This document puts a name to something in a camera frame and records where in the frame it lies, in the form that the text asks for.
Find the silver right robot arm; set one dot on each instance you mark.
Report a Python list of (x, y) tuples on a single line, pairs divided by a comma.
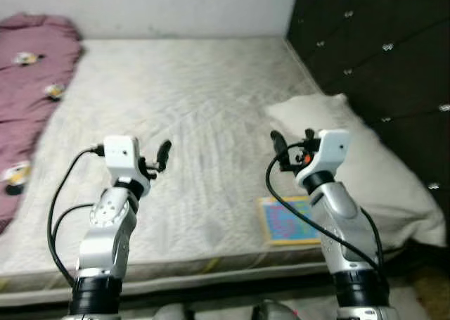
[(344, 221)]

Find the beige woven rug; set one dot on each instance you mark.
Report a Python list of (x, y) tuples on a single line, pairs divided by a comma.
[(432, 299)]

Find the colourful children's board book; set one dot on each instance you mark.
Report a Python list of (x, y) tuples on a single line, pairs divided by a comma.
[(285, 221)]

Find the grey left robot leg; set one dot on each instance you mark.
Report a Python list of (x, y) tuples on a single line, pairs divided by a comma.
[(169, 313)]

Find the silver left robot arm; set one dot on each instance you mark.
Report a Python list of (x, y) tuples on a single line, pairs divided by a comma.
[(105, 235)]

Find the white quilted mattress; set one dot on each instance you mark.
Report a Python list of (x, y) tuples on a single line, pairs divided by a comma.
[(190, 102)]

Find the black tufted headboard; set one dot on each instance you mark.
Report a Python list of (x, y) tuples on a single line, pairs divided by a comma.
[(380, 46)]

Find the grey right robot leg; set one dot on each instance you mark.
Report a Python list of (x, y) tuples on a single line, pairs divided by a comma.
[(275, 311)]

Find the purple printed blanket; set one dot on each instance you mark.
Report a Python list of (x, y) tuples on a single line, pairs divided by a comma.
[(31, 116)]

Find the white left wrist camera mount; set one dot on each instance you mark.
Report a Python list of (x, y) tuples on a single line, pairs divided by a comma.
[(121, 155)]

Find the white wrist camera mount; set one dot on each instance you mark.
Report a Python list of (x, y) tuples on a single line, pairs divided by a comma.
[(330, 148), (121, 155)]

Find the grey robot leg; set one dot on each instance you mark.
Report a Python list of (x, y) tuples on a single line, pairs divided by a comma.
[(275, 311), (169, 313)]

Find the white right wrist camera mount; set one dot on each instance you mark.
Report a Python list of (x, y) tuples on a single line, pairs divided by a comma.
[(330, 148)]

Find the grey bed frame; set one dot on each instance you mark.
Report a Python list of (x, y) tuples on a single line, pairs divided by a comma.
[(211, 281)]

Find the white pillow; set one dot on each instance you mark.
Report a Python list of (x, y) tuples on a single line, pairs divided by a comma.
[(380, 172)]

